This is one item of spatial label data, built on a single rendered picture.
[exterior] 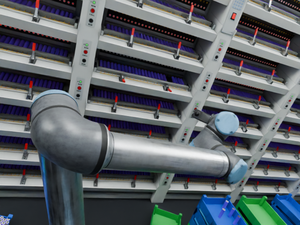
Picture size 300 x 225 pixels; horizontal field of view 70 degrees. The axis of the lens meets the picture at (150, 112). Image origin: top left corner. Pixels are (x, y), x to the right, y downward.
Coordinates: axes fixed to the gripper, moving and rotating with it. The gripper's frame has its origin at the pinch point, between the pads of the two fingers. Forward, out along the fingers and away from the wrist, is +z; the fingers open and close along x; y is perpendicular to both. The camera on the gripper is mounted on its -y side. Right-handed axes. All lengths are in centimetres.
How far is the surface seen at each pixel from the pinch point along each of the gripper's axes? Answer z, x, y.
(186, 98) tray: 10.3, 8.7, -16.1
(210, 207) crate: 17, -43, 27
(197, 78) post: 8.1, 22.2, -15.4
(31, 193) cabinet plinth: 13, -90, -76
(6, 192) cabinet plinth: 6, -94, -88
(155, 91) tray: 0.9, 2.7, -33.6
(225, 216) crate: 15, -44, 36
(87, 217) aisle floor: 17, -87, -38
